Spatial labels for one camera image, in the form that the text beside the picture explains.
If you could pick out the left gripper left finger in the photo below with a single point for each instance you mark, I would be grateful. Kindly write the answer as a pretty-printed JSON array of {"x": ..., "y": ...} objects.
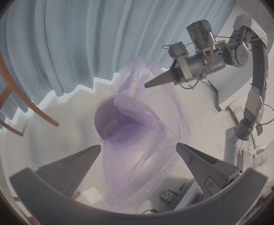
[{"x": 64, "y": 172}]

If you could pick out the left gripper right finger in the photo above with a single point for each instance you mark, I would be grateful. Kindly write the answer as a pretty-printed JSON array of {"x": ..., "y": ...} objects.
[{"x": 204, "y": 170}]

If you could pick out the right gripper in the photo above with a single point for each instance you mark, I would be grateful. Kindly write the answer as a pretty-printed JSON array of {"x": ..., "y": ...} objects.
[{"x": 202, "y": 63}]

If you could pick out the purple plastic bag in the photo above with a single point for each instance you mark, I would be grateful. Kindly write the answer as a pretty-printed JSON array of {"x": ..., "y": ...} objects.
[{"x": 137, "y": 163}]

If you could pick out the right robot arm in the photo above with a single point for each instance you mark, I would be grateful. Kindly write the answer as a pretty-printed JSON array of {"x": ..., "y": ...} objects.
[{"x": 260, "y": 62}]

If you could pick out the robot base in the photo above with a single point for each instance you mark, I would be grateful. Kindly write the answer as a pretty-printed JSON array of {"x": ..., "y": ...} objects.
[{"x": 231, "y": 149}]

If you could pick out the white trash bin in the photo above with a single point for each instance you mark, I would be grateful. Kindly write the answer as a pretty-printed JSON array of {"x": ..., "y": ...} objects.
[{"x": 102, "y": 118}]

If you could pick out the pale blue curtain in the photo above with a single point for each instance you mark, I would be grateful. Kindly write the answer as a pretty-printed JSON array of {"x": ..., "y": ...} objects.
[{"x": 80, "y": 31}]

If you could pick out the white cushioned wooden chair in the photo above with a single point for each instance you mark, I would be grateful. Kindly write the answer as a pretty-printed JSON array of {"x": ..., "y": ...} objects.
[{"x": 17, "y": 88}]

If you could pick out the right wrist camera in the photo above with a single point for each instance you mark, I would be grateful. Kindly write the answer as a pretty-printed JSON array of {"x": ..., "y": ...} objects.
[{"x": 179, "y": 49}]

